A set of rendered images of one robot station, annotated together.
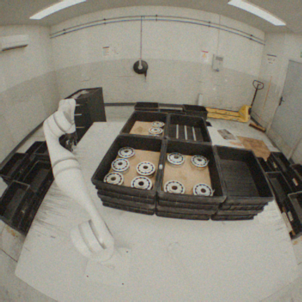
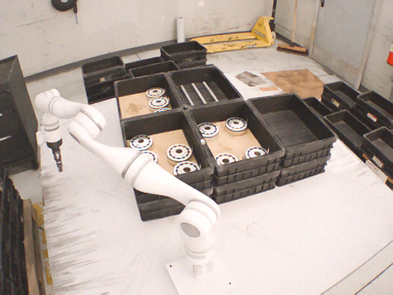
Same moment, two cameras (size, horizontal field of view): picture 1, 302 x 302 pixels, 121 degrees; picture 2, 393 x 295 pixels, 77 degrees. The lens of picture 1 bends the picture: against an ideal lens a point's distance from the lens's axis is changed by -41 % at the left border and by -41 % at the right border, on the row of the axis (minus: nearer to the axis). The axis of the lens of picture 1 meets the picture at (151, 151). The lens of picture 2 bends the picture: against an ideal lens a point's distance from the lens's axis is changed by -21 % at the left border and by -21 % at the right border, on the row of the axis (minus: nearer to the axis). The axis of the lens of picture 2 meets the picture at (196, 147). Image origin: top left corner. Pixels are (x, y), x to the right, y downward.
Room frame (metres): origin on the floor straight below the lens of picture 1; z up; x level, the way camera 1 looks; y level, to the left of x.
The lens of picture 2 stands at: (-0.34, 0.38, 1.69)
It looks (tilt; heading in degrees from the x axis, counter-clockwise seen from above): 41 degrees down; 334
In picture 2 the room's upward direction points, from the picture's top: straight up
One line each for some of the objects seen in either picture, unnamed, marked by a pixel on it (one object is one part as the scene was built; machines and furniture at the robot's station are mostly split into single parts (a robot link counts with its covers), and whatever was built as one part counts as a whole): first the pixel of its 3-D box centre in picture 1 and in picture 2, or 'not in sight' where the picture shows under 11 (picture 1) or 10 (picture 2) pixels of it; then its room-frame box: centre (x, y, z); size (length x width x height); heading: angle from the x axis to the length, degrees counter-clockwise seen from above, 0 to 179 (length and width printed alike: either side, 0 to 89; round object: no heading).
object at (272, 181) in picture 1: (272, 193); (345, 143); (0.62, -1.41, 0.31); 0.40 x 0.30 x 0.34; 178
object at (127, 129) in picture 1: (147, 129); (145, 103); (0.94, 0.03, 0.87); 0.40 x 0.30 x 0.11; 171
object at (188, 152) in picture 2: (145, 168); (179, 152); (0.53, 0.03, 0.86); 0.10 x 0.10 x 0.01
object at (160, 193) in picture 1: (191, 165); (233, 130); (0.50, -0.20, 0.92); 0.40 x 0.30 x 0.02; 171
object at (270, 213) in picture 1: (263, 201); (330, 149); (0.36, -0.78, 0.70); 0.33 x 0.23 x 0.01; 178
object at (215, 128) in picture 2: (175, 158); (207, 129); (0.62, -0.15, 0.86); 0.10 x 0.10 x 0.01
